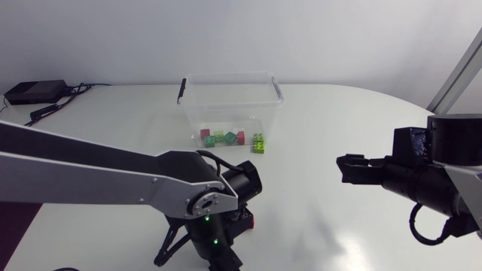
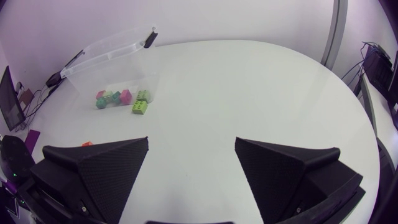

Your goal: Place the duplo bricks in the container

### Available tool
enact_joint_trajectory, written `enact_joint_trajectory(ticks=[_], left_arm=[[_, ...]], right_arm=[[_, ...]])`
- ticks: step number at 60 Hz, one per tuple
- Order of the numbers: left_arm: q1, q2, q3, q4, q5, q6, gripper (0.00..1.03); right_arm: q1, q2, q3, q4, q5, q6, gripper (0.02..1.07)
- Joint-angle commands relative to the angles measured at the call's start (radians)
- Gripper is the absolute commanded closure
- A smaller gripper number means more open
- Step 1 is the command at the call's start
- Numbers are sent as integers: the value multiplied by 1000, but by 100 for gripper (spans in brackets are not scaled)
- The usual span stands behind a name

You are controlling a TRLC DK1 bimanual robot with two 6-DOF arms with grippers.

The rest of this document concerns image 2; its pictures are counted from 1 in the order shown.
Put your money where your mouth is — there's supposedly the dark screen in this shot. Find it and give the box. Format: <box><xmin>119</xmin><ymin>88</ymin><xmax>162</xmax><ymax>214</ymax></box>
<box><xmin>0</xmin><ymin>65</ymin><xmax>27</xmax><ymax>132</ymax></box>

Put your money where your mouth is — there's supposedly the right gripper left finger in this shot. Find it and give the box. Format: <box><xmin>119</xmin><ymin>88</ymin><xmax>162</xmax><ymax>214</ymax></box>
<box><xmin>30</xmin><ymin>136</ymin><xmax>150</xmax><ymax>224</ymax></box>

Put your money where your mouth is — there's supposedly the lime green toy brick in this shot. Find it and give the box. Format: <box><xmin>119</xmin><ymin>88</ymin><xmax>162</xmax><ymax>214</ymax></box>
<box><xmin>131</xmin><ymin>100</ymin><xmax>149</xmax><ymax>116</ymax></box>

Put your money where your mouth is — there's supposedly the black power brick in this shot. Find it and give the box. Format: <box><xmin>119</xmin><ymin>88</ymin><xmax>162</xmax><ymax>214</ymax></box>
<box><xmin>45</xmin><ymin>71</ymin><xmax>65</xmax><ymax>88</ymax></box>

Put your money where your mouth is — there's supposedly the dark mat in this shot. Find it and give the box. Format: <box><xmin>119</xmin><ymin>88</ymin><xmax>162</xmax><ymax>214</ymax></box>
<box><xmin>24</xmin><ymin>129</ymin><xmax>41</xmax><ymax>155</ymax></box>

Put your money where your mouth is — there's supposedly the clear plastic container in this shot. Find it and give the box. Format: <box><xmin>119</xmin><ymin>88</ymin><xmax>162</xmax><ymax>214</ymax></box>
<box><xmin>60</xmin><ymin>26</ymin><xmax>160</xmax><ymax>110</ymax></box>

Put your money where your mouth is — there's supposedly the black cable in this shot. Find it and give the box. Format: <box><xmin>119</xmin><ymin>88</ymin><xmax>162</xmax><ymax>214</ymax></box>
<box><xmin>25</xmin><ymin>84</ymin><xmax>60</xmax><ymax>119</ymax></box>

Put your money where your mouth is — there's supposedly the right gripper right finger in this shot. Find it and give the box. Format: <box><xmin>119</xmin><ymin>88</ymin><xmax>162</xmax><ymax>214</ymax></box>
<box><xmin>234</xmin><ymin>137</ymin><xmax>364</xmax><ymax>224</ymax></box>

